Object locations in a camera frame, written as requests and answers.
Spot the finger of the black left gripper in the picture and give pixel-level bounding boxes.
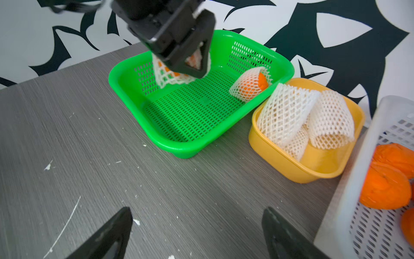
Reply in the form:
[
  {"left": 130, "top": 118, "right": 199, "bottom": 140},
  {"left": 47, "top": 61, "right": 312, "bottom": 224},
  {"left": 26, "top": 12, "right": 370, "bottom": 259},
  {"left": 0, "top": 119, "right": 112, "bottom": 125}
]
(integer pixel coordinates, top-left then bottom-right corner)
[{"left": 160, "top": 9, "right": 216, "bottom": 78}]

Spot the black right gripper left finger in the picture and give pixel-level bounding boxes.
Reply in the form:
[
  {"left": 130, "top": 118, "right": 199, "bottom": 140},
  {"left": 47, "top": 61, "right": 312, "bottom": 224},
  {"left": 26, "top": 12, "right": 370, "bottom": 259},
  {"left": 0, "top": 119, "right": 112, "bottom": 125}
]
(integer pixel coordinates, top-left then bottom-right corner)
[{"left": 68, "top": 207, "right": 133, "bottom": 259}]

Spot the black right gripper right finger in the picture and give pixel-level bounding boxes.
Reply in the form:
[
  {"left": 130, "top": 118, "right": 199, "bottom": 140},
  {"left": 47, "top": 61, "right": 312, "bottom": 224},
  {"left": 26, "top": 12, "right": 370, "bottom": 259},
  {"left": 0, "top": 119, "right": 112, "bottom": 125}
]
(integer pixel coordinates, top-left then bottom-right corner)
[{"left": 262, "top": 207, "right": 328, "bottom": 259}]

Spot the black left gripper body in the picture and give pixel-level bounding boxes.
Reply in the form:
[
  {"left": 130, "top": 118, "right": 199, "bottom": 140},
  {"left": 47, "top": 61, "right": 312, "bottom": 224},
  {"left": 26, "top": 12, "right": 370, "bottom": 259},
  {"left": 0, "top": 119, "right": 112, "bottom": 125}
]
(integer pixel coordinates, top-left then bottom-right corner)
[{"left": 111, "top": 1, "right": 201, "bottom": 52}]

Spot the netted orange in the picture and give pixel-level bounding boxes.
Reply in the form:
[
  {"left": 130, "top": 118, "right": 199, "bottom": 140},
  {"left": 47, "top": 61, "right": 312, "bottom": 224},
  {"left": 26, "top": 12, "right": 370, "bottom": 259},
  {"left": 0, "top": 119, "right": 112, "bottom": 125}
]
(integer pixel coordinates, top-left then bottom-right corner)
[
  {"left": 229, "top": 66, "right": 272, "bottom": 103},
  {"left": 151, "top": 43, "right": 204, "bottom": 88},
  {"left": 359, "top": 161, "right": 412, "bottom": 210},
  {"left": 401, "top": 208, "right": 414, "bottom": 247}
]

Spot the white perforated plastic basket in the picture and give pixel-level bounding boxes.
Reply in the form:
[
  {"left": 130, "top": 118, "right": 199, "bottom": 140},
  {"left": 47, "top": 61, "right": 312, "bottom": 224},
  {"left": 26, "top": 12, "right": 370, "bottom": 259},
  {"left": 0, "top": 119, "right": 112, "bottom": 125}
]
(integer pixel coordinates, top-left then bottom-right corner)
[{"left": 313, "top": 96, "right": 414, "bottom": 259}]

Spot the white foam net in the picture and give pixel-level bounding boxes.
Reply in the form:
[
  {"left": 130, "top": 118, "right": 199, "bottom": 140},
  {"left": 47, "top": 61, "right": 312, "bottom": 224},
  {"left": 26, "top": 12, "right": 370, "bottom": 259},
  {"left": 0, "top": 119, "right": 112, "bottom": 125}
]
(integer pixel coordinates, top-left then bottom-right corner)
[
  {"left": 283, "top": 126, "right": 309, "bottom": 161},
  {"left": 257, "top": 83, "right": 321, "bottom": 148},
  {"left": 307, "top": 90, "right": 355, "bottom": 150}
]

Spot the yellow plastic tub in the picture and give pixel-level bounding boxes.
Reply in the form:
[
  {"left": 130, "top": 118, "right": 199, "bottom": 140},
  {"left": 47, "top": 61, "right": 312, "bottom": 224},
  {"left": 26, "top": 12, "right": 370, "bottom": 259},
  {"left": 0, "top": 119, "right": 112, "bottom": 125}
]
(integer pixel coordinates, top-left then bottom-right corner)
[{"left": 249, "top": 78, "right": 365, "bottom": 183}]

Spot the green plastic basket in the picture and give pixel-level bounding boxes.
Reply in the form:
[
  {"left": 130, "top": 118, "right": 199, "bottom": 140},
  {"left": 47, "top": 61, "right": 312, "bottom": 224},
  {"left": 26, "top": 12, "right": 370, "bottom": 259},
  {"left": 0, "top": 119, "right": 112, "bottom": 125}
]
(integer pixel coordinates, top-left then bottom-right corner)
[{"left": 108, "top": 30, "right": 294, "bottom": 159}]

